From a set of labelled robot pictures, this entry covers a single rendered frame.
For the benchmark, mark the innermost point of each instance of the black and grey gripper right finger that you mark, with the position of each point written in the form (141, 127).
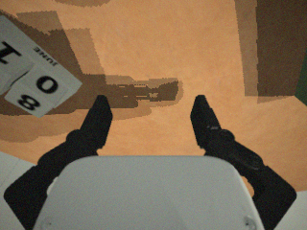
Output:
(273, 196)

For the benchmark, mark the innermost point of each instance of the white cube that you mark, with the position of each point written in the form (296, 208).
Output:
(37, 92)
(13, 66)

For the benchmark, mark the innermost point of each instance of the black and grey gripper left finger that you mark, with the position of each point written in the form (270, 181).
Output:
(27, 194)

